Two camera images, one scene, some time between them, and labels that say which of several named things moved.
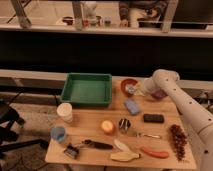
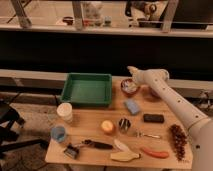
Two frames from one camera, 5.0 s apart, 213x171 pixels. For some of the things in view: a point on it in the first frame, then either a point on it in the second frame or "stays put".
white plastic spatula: (122, 147) stays put
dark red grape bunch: (179, 140) stays put
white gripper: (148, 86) to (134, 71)
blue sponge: (132, 106) stays put
